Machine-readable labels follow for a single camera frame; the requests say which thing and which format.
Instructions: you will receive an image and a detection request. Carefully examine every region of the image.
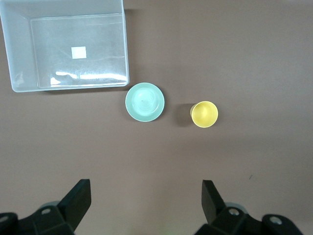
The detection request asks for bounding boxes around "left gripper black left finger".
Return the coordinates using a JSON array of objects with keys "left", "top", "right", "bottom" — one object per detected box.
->
[{"left": 0, "top": 179, "right": 92, "bottom": 235}]

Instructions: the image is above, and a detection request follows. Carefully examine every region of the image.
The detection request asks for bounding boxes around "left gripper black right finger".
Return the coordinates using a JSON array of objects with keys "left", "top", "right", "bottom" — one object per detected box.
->
[{"left": 193, "top": 180, "right": 304, "bottom": 235}]

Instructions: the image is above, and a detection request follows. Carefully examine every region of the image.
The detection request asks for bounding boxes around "yellow plastic cup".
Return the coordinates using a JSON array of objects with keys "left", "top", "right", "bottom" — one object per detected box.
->
[{"left": 189, "top": 100, "right": 219, "bottom": 129}]

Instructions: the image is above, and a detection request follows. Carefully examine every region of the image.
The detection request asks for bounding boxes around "green ceramic bowl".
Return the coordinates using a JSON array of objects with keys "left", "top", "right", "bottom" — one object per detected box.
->
[{"left": 125, "top": 82, "right": 165, "bottom": 122}]

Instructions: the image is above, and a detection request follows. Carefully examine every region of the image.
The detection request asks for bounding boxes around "clear plastic storage box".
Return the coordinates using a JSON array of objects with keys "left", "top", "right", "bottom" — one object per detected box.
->
[{"left": 0, "top": 0, "right": 130, "bottom": 93}]

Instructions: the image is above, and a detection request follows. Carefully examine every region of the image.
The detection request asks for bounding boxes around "white square label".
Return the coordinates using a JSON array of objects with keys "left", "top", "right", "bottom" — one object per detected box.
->
[{"left": 71, "top": 46, "right": 87, "bottom": 59}]

